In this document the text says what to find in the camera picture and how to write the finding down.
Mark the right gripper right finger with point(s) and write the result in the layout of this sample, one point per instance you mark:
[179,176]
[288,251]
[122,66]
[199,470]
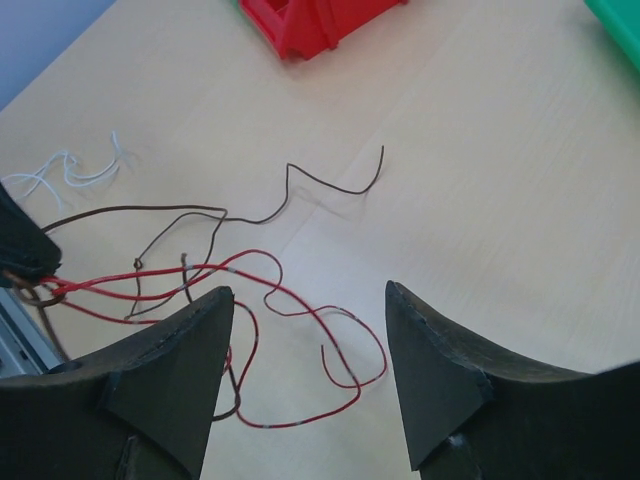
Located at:
[472,409]

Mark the aluminium frame rail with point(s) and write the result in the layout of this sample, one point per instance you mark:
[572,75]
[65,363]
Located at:
[24,348]

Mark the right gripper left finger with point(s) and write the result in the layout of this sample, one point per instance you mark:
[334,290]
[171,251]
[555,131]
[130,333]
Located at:
[140,408]

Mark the right green bin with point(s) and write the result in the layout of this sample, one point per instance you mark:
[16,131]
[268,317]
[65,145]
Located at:
[621,20]

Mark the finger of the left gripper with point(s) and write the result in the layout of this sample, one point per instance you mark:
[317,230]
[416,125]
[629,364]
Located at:
[26,251]

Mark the red bin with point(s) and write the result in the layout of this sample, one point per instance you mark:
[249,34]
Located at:
[306,28]

